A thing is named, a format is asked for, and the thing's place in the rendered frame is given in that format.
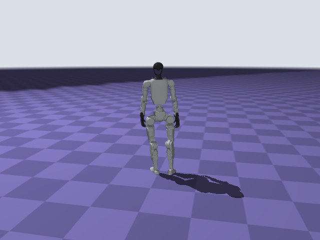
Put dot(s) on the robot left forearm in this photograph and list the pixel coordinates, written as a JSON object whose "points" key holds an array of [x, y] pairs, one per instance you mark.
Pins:
{"points": [[143, 106]]}

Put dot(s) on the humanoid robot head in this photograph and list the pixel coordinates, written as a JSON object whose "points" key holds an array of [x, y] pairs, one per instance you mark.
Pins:
{"points": [[158, 66]]}

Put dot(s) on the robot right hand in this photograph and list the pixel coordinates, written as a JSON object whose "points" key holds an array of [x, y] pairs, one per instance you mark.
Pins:
{"points": [[177, 120]]}

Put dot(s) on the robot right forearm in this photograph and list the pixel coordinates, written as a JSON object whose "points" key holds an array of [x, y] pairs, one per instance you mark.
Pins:
{"points": [[175, 107]]}

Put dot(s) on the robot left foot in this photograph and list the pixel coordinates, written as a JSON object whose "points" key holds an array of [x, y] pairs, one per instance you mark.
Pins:
{"points": [[156, 172]]}

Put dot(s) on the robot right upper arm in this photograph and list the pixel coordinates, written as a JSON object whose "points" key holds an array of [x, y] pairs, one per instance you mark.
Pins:
{"points": [[172, 90]]}

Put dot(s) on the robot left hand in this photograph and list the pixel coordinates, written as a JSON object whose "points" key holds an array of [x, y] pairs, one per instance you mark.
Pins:
{"points": [[142, 119]]}

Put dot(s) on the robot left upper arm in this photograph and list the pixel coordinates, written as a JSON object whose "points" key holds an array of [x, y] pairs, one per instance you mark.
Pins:
{"points": [[145, 89]]}

